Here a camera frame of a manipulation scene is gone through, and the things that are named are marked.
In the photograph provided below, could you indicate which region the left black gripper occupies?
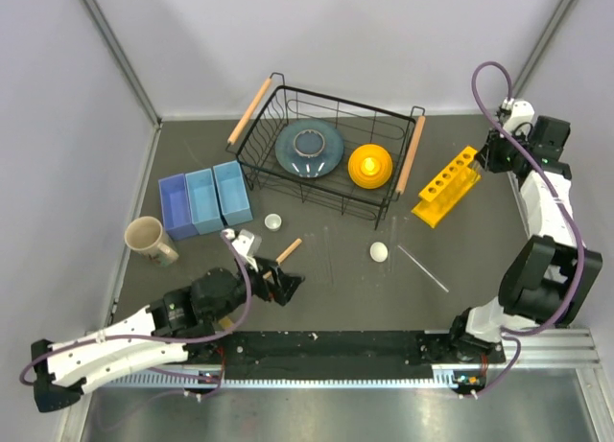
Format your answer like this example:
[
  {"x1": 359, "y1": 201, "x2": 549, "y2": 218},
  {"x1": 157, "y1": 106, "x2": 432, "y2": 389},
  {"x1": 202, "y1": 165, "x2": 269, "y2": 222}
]
[{"x1": 209, "y1": 255, "x2": 304, "y2": 322}]

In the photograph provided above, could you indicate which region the clear glass test tube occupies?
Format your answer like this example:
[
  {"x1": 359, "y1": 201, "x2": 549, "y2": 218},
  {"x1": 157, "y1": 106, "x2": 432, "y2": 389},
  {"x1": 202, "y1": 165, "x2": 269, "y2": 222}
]
[
  {"x1": 471, "y1": 160, "x2": 482, "y2": 178},
  {"x1": 397, "y1": 244, "x2": 450, "y2": 293}
]

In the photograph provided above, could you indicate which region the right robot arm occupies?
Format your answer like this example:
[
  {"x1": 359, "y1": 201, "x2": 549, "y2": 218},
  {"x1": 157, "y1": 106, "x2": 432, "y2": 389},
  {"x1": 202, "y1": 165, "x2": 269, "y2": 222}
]
[{"x1": 447, "y1": 114, "x2": 602, "y2": 361}]

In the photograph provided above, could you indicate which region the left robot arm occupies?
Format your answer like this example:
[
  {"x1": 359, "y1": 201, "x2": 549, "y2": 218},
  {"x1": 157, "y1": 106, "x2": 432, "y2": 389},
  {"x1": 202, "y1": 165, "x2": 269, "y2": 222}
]
[{"x1": 31, "y1": 258, "x2": 304, "y2": 413}]

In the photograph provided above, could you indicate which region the yellow test tube rack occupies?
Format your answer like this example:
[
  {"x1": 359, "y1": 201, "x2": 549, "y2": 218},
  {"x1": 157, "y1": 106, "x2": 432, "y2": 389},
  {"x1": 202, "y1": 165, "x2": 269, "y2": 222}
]
[{"x1": 412, "y1": 146, "x2": 482, "y2": 228}]

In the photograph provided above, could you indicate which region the wooden test tube clamp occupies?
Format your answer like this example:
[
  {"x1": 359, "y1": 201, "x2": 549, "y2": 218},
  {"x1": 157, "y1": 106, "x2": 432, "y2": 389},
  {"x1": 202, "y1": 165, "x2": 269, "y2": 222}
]
[{"x1": 276, "y1": 238, "x2": 302, "y2": 265}]

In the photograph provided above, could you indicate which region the clear test tube on table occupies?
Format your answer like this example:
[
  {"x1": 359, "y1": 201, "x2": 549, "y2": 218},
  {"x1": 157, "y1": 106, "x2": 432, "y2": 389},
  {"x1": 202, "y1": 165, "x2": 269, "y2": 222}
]
[
  {"x1": 322, "y1": 225, "x2": 334, "y2": 287},
  {"x1": 305, "y1": 233, "x2": 332, "y2": 289}
]

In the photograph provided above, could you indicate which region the small white cup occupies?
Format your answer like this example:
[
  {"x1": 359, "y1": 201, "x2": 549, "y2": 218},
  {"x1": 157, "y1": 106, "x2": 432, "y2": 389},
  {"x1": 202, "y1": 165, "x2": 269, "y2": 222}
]
[{"x1": 264, "y1": 213, "x2": 282, "y2": 232}]

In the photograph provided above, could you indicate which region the white round lid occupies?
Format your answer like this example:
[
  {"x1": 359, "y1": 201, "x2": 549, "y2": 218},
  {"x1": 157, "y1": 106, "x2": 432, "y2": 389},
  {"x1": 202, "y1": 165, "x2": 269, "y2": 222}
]
[{"x1": 369, "y1": 242, "x2": 389, "y2": 263}]

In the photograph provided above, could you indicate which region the yellow ridged dome bowl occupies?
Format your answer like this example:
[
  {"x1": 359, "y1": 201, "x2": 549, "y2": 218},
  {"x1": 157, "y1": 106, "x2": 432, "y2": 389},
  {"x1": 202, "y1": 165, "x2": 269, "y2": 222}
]
[{"x1": 347, "y1": 144, "x2": 393, "y2": 190}]

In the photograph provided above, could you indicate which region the right light blue bin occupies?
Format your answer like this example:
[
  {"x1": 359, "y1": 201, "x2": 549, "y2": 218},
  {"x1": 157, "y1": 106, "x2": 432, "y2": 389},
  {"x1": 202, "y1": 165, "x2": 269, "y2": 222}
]
[{"x1": 213, "y1": 161, "x2": 253, "y2": 226}]

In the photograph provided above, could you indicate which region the light blue bin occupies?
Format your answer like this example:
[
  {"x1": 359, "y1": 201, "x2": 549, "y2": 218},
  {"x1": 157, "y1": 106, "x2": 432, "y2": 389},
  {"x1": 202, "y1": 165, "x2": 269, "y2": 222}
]
[
  {"x1": 213, "y1": 161, "x2": 253, "y2": 226},
  {"x1": 185, "y1": 169, "x2": 224, "y2": 235}
]

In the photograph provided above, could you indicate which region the middle light blue bin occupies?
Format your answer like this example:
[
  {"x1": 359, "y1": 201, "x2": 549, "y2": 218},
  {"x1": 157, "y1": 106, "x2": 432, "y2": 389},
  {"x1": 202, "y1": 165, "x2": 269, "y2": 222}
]
[{"x1": 185, "y1": 169, "x2": 224, "y2": 235}]

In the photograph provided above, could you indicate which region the blue ceramic plate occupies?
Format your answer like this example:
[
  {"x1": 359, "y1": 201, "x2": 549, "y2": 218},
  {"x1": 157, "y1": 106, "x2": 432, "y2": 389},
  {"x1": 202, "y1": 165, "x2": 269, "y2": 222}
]
[{"x1": 274, "y1": 119, "x2": 344, "y2": 178}]

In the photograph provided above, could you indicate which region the dark blue plastic bin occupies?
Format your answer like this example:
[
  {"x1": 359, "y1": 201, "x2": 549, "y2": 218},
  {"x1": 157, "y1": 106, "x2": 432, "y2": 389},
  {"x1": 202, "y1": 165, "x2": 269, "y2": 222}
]
[{"x1": 158, "y1": 174, "x2": 198, "y2": 241}]

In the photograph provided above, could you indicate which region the beige ceramic mug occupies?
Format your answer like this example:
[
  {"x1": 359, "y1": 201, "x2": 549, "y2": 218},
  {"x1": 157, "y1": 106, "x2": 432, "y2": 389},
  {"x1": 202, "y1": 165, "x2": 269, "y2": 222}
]
[{"x1": 124, "y1": 216, "x2": 179, "y2": 267}]

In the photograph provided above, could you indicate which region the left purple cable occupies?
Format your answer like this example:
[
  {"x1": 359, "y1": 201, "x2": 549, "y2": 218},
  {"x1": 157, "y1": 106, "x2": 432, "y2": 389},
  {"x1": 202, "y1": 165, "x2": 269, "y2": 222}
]
[{"x1": 18, "y1": 233, "x2": 254, "y2": 400}]

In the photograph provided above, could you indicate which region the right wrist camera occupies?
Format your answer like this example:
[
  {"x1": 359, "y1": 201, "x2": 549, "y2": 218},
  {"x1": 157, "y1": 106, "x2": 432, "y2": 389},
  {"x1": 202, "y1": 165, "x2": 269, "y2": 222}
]
[{"x1": 497, "y1": 98, "x2": 535, "y2": 136}]

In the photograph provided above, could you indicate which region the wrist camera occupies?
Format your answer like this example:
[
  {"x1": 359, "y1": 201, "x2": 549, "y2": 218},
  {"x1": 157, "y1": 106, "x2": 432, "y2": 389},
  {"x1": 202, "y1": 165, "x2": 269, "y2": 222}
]
[
  {"x1": 221, "y1": 228, "x2": 262, "y2": 270},
  {"x1": 497, "y1": 98, "x2": 535, "y2": 136}
]

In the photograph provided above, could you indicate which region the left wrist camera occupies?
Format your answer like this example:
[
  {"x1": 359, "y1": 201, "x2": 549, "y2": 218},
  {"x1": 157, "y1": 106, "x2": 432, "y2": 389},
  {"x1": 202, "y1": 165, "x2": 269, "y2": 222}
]
[{"x1": 221, "y1": 228, "x2": 262, "y2": 270}]

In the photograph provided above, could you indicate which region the black wire dish rack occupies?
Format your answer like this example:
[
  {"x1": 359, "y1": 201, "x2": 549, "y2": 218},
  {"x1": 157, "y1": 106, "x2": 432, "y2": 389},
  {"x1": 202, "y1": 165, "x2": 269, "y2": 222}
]
[{"x1": 226, "y1": 73, "x2": 426, "y2": 223}]

